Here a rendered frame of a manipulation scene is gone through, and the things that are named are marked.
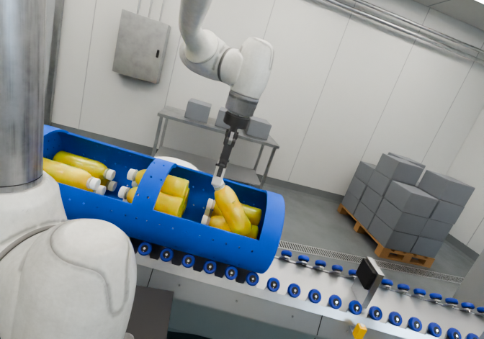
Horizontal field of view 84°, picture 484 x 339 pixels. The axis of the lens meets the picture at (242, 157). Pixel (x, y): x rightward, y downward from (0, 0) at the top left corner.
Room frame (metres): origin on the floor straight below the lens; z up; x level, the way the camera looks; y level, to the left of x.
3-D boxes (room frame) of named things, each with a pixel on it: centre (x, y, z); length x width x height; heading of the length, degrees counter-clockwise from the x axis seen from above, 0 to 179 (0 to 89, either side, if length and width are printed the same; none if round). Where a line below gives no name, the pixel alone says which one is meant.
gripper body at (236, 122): (0.81, 0.05, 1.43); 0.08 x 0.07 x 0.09; 5
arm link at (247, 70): (0.81, 0.06, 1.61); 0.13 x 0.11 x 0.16; 68
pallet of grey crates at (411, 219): (3.78, -2.32, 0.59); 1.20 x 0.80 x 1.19; 11
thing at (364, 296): (0.90, -0.59, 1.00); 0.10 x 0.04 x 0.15; 3
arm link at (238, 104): (0.80, 0.05, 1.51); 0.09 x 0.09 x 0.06
